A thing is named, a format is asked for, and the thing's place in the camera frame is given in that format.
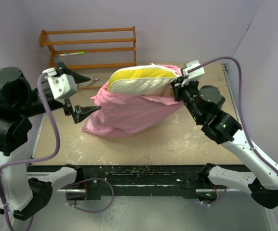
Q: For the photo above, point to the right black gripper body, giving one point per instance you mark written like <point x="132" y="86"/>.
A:
<point x="188" y="93"/>

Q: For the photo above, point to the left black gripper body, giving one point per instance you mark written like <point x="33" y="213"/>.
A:
<point x="54" y="103"/>

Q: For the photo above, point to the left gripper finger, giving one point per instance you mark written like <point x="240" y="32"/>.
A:
<point x="61" y="69"/>
<point x="81" y="113"/>

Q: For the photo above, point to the pink pillowcase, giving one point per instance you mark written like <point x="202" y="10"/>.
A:
<point x="125" y="115"/>

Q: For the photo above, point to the yellow white pillow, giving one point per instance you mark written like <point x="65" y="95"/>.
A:
<point x="144" y="80"/>

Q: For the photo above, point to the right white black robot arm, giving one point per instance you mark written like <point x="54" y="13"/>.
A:
<point x="205" y="106"/>

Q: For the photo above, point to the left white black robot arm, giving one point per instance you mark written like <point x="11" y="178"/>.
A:
<point x="20" y="195"/>

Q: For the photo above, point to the green marker pen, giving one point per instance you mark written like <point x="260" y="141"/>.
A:
<point x="71" y="53"/>

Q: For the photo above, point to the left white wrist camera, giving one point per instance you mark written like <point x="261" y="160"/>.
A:
<point x="59" y="85"/>

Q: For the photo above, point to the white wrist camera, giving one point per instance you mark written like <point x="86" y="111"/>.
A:
<point x="59" y="85"/>
<point x="191" y="75"/>

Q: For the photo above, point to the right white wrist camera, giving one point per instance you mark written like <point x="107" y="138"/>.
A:
<point x="191" y="75"/>

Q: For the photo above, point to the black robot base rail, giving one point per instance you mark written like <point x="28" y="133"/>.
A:
<point x="142" y="180"/>

